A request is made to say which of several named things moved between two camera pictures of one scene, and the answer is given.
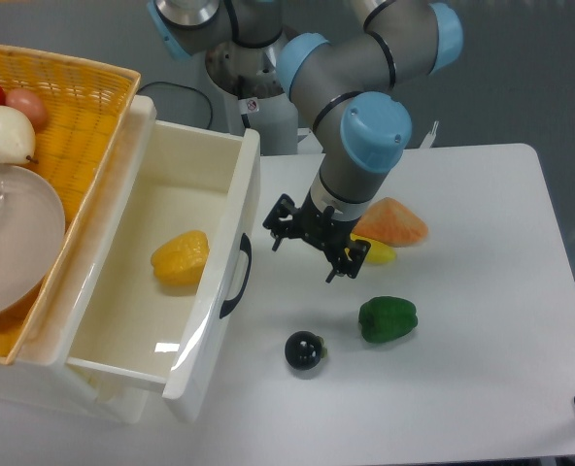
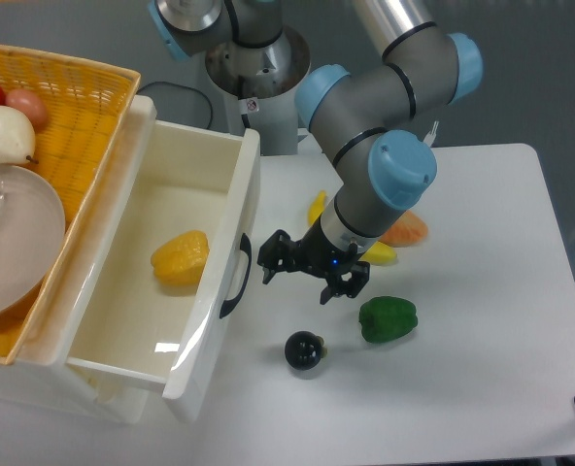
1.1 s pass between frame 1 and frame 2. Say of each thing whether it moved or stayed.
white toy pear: stayed
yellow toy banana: stayed
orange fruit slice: stayed
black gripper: moved
